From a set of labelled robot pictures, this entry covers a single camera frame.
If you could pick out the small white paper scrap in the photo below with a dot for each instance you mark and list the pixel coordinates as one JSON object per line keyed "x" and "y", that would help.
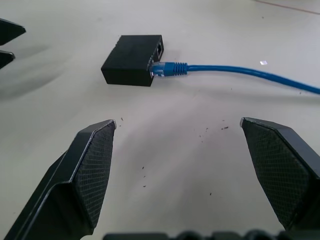
{"x": 263, "y": 62}

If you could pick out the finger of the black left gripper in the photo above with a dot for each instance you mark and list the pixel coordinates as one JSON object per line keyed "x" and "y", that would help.
{"x": 5, "y": 58}
{"x": 10, "y": 31}

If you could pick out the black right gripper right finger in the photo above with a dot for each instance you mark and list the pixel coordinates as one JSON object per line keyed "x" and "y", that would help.
{"x": 282, "y": 170}

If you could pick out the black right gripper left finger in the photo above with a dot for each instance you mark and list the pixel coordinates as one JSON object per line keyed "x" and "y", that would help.
{"x": 75, "y": 180}

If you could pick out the black network adapter box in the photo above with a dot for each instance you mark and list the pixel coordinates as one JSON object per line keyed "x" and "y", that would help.
{"x": 131, "y": 60}

